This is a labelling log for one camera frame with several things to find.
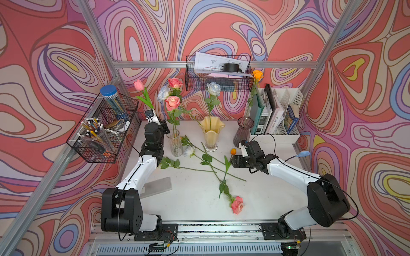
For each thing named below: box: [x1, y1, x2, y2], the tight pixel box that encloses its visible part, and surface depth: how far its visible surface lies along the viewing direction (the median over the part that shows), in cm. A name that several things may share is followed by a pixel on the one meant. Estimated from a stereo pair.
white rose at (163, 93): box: [157, 85, 170, 103], surface depth 76 cm
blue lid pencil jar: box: [99, 84, 129, 121], surface depth 75 cm
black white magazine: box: [256, 89, 273, 135], surface depth 95 cm
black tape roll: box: [223, 62, 244, 74], surface depth 84 cm
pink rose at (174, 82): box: [168, 77, 184, 97], surface depth 80 cm
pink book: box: [264, 83, 285, 135], surface depth 95 cm
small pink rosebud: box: [133, 79, 155, 109], surface depth 71 cm
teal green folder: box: [250, 87, 265, 135], surface depth 90 cm
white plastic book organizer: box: [245, 88, 303, 144], surface depth 101 cm
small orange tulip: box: [218, 148, 237, 199], surface depth 88 cm
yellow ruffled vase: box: [199, 115, 226, 152], surface depth 95 cm
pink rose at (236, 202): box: [201, 141, 244, 215], surface depth 83 cm
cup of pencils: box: [77, 117, 113, 155], surface depth 63 cm
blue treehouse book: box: [284, 104, 300, 135], surface depth 104 cm
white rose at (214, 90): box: [205, 81, 222, 131], surface depth 80 cm
